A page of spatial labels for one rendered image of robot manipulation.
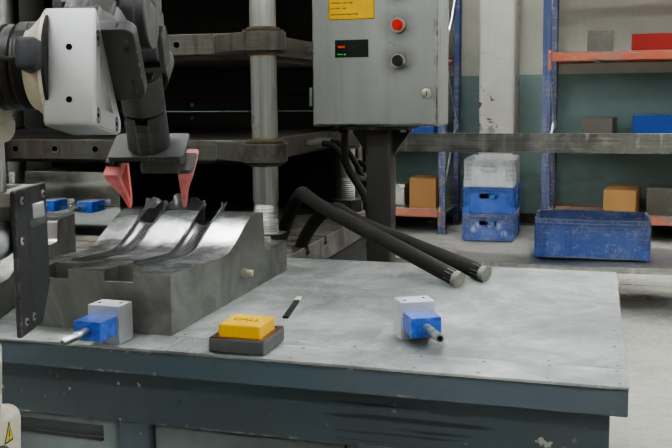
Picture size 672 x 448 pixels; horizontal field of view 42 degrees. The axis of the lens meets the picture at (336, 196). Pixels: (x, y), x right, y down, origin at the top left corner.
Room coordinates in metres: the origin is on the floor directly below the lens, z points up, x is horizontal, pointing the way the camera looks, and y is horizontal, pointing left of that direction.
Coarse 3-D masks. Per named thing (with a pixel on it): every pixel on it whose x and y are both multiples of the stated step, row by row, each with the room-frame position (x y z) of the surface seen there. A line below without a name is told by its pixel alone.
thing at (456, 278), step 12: (336, 216) 1.80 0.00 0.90; (348, 216) 1.78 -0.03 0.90; (348, 228) 1.78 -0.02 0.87; (360, 228) 1.74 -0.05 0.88; (372, 228) 1.73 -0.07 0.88; (372, 240) 1.72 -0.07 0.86; (384, 240) 1.69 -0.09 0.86; (396, 240) 1.68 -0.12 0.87; (396, 252) 1.66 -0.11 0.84; (408, 252) 1.64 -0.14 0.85; (420, 252) 1.63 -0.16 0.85; (420, 264) 1.61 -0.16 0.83; (432, 264) 1.59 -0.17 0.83; (444, 264) 1.58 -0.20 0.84; (444, 276) 1.56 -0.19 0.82; (456, 276) 1.55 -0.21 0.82
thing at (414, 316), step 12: (396, 300) 1.23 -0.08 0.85; (408, 300) 1.23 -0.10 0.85; (420, 300) 1.23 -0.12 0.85; (432, 300) 1.22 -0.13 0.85; (396, 312) 1.23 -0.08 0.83; (408, 312) 1.21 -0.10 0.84; (420, 312) 1.21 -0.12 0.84; (432, 312) 1.21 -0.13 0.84; (396, 324) 1.23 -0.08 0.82; (408, 324) 1.19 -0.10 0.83; (420, 324) 1.18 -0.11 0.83; (432, 324) 1.18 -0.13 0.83; (408, 336) 1.21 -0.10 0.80; (420, 336) 1.18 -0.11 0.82; (432, 336) 1.14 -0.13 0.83
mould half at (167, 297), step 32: (128, 224) 1.57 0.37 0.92; (160, 224) 1.56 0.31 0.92; (224, 224) 1.53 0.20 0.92; (256, 224) 1.57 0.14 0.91; (64, 256) 1.42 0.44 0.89; (128, 256) 1.42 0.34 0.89; (192, 256) 1.43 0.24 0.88; (224, 256) 1.43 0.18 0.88; (256, 256) 1.57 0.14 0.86; (64, 288) 1.29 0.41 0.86; (96, 288) 1.28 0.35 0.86; (128, 288) 1.26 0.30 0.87; (160, 288) 1.25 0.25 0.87; (192, 288) 1.31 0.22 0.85; (224, 288) 1.43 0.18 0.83; (64, 320) 1.30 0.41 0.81; (160, 320) 1.25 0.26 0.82; (192, 320) 1.31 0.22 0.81
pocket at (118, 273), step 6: (108, 270) 1.29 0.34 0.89; (114, 270) 1.31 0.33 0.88; (120, 270) 1.32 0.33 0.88; (126, 270) 1.32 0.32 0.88; (132, 270) 1.31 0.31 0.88; (138, 270) 1.31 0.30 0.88; (108, 276) 1.29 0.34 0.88; (114, 276) 1.31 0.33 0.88; (120, 276) 1.32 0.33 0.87; (126, 276) 1.32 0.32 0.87; (132, 276) 1.31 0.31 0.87; (126, 282) 1.27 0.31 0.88; (132, 282) 1.27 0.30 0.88
